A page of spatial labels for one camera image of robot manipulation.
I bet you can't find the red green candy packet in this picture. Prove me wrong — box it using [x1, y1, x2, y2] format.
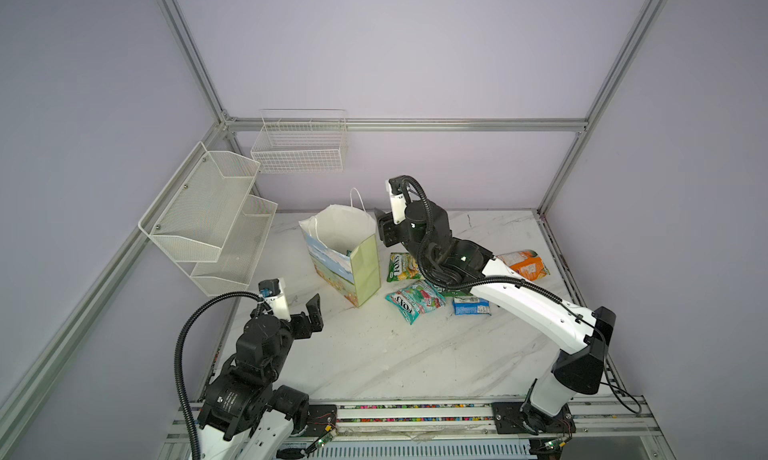
[385, 280, 445, 325]

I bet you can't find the yellow green snack packet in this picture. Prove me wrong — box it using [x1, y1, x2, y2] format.
[387, 252, 422, 283]

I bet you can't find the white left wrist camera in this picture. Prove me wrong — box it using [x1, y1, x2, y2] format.
[258, 278, 291, 321]

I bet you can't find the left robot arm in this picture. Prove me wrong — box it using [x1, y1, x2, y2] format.
[174, 291, 327, 459]

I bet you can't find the white mesh wall shelf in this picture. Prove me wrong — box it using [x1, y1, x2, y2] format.
[138, 143, 277, 297]

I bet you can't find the white wire wall basket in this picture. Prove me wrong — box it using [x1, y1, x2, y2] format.
[251, 109, 348, 174]

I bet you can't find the white green paper bag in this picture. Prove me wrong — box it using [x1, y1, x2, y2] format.
[299, 187, 381, 308]

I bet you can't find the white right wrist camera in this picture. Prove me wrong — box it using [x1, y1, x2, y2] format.
[387, 176, 408, 225]

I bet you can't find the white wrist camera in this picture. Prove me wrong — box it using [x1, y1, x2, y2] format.
[258, 278, 291, 321]
[387, 176, 408, 225]

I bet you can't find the orange snack box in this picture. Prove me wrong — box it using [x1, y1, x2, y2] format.
[498, 250, 550, 281]

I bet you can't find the aluminium frame post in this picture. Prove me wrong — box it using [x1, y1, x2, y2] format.
[156, 0, 229, 124]

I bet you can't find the small blue box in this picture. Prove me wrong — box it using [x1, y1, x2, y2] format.
[452, 297, 492, 316]

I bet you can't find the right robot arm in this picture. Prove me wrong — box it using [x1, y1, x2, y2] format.
[374, 200, 616, 435]

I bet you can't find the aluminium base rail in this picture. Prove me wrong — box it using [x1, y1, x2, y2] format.
[198, 395, 675, 459]

